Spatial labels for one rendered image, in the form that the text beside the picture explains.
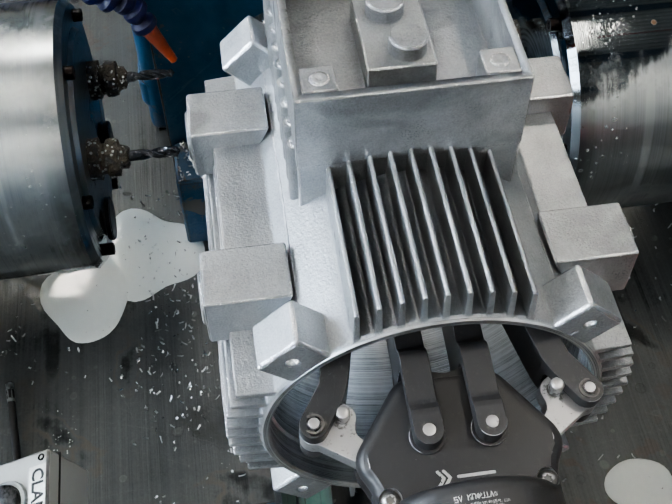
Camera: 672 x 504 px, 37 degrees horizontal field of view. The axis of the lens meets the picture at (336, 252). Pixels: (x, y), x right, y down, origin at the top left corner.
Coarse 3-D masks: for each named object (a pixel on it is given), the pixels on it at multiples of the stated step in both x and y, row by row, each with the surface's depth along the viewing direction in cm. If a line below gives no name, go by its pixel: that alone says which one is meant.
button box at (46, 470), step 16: (16, 464) 71; (32, 464) 71; (48, 464) 70; (64, 464) 72; (0, 480) 71; (16, 480) 70; (32, 480) 70; (48, 480) 69; (64, 480) 71; (80, 480) 73; (32, 496) 69; (48, 496) 69; (64, 496) 70; (80, 496) 72
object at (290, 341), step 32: (256, 32) 51; (224, 64) 51; (256, 64) 51; (544, 288) 43; (576, 288) 41; (608, 288) 43; (288, 320) 40; (320, 320) 42; (576, 320) 41; (608, 320) 42; (256, 352) 41; (288, 352) 40; (320, 352) 40; (288, 480) 50
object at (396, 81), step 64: (320, 0) 49; (384, 0) 45; (448, 0) 48; (320, 64) 46; (384, 64) 44; (448, 64) 46; (512, 64) 41; (320, 128) 42; (384, 128) 42; (448, 128) 43; (512, 128) 43; (320, 192) 45
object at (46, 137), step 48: (48, 0) 88; (0, 48) 82; (48, 48) 82; (0, 96) 81; (48, 96) 81; (96, 96) 94; (0, 144) 81; (48, 144) 81; (96, 144) 88; (0, 192) 82; (48, 192) 82; (96, 192) 91; (0, 240) 85; (48, 240) 85; (96, 240) 90
